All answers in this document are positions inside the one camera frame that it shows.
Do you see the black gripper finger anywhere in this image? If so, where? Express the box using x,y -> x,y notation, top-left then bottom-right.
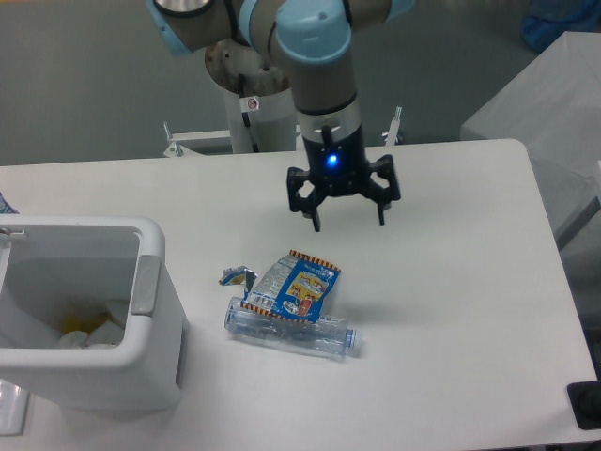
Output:
286,166 -> 328,232
363,154 -> 401,226

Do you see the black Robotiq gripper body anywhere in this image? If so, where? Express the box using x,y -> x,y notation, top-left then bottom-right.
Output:
302,127 -> 373,197

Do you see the blue snack wrapper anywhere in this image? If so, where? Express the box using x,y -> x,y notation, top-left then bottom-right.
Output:
219,250 -> 341,323

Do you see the clear crushed plastic bottle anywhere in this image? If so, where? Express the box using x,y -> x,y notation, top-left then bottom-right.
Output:
224,297 -> 362,360

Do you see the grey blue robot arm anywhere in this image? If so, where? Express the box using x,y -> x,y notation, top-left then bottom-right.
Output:
146,1 -> 413,229

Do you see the white trash can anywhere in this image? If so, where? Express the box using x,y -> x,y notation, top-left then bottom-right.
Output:
1,214 -> 189,411

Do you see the yellow white trash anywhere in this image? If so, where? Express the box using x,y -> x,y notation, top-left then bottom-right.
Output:
56,300 -> 129,350

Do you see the grey covered side table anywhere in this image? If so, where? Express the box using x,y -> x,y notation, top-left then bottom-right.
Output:
460,32 -> 600,248

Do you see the blue plastic bag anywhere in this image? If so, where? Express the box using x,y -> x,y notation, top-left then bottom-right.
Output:
520,0 -> 600,54

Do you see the blue patterned object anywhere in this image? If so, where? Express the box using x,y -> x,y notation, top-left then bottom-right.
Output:
0,194 -> 19,214

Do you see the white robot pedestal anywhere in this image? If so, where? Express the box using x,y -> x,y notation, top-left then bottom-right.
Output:
205,39 -> 298,154

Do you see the white pedestal foot bracket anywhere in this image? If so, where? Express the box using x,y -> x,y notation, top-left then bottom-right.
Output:
162,121 -> 233,158

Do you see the black clamp mount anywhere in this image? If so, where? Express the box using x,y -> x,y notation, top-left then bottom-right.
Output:
567,381 -> 600,430

